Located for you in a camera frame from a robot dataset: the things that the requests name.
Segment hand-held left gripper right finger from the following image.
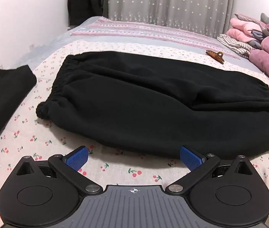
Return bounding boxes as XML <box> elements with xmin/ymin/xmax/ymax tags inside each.
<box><xmin>165</xmin><ymin>145</ymin><xmax>255</xmax><ymax>194</ymax></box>

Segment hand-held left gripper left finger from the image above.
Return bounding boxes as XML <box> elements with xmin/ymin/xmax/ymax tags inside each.
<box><xmin>14</xmin><ymin>146</ymin><xmax>104</xmax><ymax>194</ymax></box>

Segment black pants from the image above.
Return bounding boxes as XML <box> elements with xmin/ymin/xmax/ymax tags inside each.
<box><xmin>35</xmin><ymin>51</ymin><xmax>269</xmax><ymax>160</ymax></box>

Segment cherry print bed sheet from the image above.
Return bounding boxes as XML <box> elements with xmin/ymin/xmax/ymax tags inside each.
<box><xmin>0</xmin><ymin>39</ymin><xmax>269</xmax><ymax>221</ymax></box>

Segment folded black cloth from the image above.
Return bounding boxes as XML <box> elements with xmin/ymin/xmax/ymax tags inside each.
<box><xmin>0</xmin><ymin>65</ymin><xmax>37</xmax><ymax>159</ymax></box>

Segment brown hair claw clip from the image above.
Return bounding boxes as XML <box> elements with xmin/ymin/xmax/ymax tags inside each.
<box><xmin>205</xmin><ymin>50</ymin><xmax>224</xmax><ymax>64</ymax></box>

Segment pink quilt pile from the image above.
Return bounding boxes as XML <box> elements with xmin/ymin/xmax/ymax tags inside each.
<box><xmin>249</xmin><ymin>49</ymin><xmax>269</xmax><ymax>98</ymax></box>

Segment grey white striped garment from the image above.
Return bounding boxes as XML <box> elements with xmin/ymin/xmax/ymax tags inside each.
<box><xmin>217</xmin><ymin>34</ymin><xmax>256</xmax><ymax>59</ymax></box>

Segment grey bed sheet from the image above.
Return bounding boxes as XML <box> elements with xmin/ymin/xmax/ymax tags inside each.
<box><xmin>16</xmin><ymin>16</ymin><xmax>106</xmax><ymax>69</ymax></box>

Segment pink folded garment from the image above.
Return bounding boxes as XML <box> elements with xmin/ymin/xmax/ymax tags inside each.
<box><xmin>227</xmin><ymin>18</ymin><xmax>265</xmax><ymax>44</ymax></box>

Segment grey folded garment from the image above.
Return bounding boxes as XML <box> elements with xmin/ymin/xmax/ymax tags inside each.
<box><xmin>248</xmin><ymin>30</ymin><xmax>266</xmax><ymax>49</ymax></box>

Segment pink striped blanket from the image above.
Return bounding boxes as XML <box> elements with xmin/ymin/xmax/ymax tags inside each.
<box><xmin>70</xmin><ymin>17</ymin><xmax>241</xmax><ymax>60</ymax></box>

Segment dark hanging clothes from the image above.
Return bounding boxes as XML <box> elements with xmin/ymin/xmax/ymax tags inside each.
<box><xmin>67</xmin><ymin>0</ymin><xmax>109</xmax><ymax>26</ymax></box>

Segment grey star-print curtain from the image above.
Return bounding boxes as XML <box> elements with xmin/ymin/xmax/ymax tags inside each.
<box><xmin>107</xmin><ymin>0</ymin><xmax>236</xmax><ymax>38</ymax></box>

